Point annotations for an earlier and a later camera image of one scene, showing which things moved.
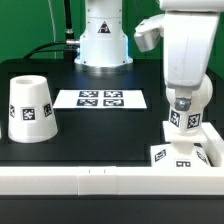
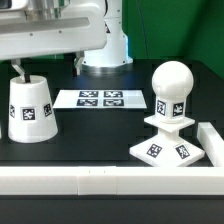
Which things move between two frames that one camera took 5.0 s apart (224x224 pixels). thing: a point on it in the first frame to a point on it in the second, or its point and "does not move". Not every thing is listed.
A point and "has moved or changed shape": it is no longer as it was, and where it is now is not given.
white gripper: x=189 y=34 to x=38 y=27
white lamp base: x=184 y=151 has moved or changed shape
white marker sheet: x=99 y=99 does not move
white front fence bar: x=112 y=180 does not move
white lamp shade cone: x=32 y=116 does not move
